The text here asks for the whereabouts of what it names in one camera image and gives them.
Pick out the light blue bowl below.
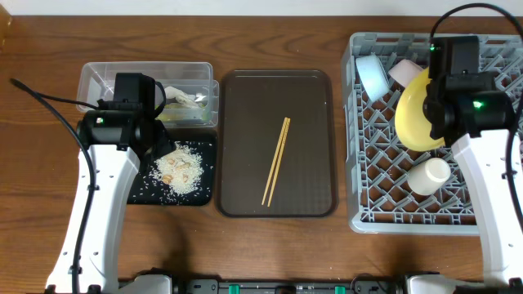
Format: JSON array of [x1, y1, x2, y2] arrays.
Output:
[[355, 55, 389, 103]]

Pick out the black waste tray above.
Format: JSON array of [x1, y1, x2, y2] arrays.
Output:
[[127, 129, 217, 206]]

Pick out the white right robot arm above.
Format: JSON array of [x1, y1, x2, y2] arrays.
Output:
[[424, 70, 522, 292]]

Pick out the clear plastic waste bin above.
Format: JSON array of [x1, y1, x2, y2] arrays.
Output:
[[77, 61, 219, 128]]

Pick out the white cup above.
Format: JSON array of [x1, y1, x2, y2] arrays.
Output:
[[407, 158, 451, 196]]

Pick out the wooden chopstick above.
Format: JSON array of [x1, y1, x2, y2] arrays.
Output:
[[261, 118, 288, 206], [265, 118, 291, 207]]

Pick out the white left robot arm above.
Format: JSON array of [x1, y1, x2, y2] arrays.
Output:
[[45, 110, 175, 293]]

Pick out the grey dishwasher rack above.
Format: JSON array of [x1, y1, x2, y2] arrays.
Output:
[[341, 32, 523, 237]]

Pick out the green snack wrapper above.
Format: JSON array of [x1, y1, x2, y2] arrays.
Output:
[[159, 104, 211, 123]]

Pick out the white tissue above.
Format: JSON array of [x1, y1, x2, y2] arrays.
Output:
[[164, 87, 208, 109]]

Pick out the dark brown serving tray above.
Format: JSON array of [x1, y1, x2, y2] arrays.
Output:
[[217, 69, 337, 217]]

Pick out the yellow plate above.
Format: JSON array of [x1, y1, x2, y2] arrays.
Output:
[[395, 69, 445, 152]]

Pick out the rice and nut leftovers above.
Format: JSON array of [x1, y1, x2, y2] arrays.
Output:
[[136, 140, 216, 207]]

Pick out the white bowl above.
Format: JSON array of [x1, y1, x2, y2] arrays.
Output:
[[388, 60, 423, 87]]

